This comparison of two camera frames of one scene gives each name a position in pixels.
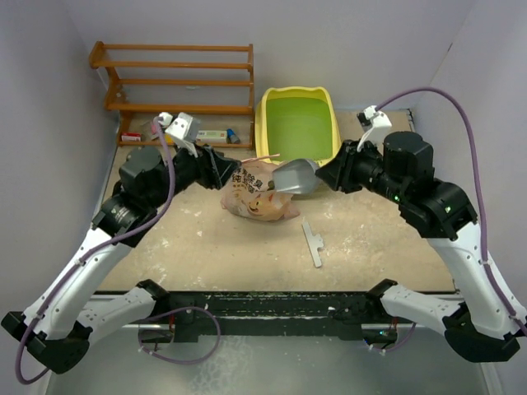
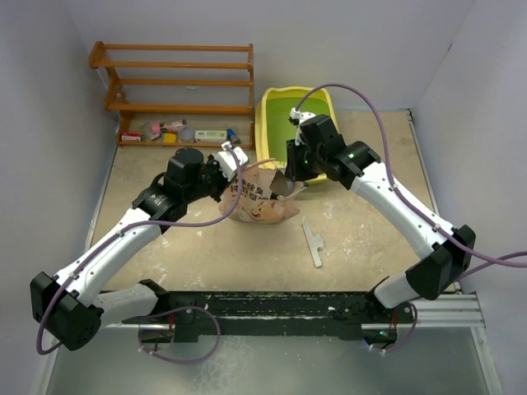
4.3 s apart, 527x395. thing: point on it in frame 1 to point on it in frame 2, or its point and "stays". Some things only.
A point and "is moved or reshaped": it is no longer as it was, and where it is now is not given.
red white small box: x=131 y=137 stays
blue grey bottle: x=231 y=137 stays
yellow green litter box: x=296 y=124 stays
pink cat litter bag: x=250 y=194 is moved or reshaped
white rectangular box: x=212 y=137 stays
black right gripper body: x=373 y=164 to x=304 y=167
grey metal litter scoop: x=296 y=176 is moved or reshaped
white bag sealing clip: x=314 y=242 stays
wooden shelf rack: x=117 y=102 stays
